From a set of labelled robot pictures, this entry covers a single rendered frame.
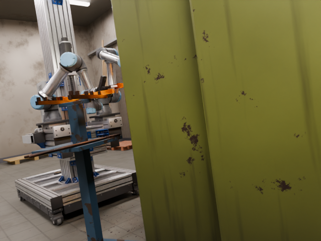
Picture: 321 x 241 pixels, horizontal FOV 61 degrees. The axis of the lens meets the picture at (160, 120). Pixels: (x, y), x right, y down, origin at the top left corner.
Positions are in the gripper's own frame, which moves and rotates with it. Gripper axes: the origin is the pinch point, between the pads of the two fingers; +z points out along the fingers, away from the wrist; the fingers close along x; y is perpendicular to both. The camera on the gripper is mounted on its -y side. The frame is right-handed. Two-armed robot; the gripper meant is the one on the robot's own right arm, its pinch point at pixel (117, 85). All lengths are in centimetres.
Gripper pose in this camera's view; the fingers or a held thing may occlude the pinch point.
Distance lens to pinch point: 200.8
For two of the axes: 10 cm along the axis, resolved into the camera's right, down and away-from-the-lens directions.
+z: 8.6, -0.9, -5.1
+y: 1.3, 9.9, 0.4
